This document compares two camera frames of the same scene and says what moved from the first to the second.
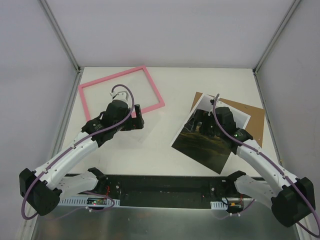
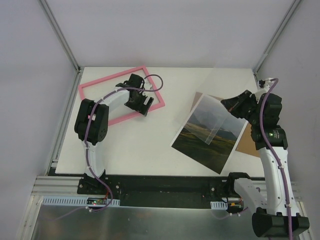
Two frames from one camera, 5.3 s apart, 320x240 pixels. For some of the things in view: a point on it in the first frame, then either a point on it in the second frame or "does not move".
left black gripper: (136, 118) → (141, 105)
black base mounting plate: (179, 191) does not move
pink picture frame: (81, 87) does not move
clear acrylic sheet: (137, 95) → (207, 119)
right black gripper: (208, 124) → (240, 105)
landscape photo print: (198, 138) does not move
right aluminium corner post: (291, 9) does not move
